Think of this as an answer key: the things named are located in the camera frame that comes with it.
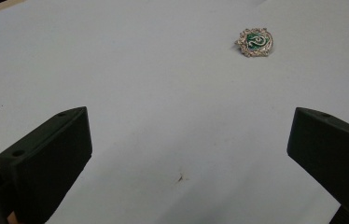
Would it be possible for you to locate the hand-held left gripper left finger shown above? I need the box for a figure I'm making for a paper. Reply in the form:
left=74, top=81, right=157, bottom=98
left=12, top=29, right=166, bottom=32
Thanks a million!
left=0, top=105, right=93, bottom=224

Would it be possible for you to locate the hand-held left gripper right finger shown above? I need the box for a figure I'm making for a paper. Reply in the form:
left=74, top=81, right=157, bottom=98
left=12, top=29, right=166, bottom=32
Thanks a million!
left=286, top=106, right=349, bottom=224

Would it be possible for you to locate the green and silver crest badge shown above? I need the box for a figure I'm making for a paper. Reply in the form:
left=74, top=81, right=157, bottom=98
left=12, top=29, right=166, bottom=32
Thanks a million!
left=234, top=27, right=274, bottom=58

